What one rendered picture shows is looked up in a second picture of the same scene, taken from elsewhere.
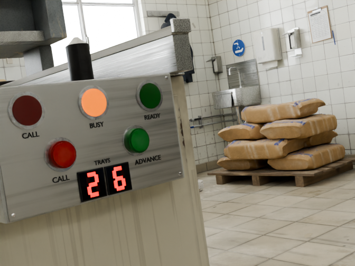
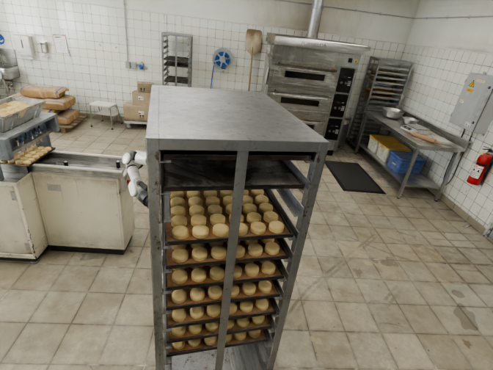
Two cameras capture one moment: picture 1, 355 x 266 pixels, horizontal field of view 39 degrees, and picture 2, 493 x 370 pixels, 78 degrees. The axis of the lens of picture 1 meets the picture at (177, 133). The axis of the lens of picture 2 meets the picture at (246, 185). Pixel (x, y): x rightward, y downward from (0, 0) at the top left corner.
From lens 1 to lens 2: 2.55 m
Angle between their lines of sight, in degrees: 59
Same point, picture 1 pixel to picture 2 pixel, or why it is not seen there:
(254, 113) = (30, 92)
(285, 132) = (53, 106)
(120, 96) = not seen: hidden behind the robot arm
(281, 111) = (48, 94)
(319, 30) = (61, 47)
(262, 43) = (21, 43)
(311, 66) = (56, 64)
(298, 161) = (61, 120)
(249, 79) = (9, 61)
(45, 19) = (54, 125)
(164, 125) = not seen: hidden behind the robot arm
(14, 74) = not seen: outside the picture
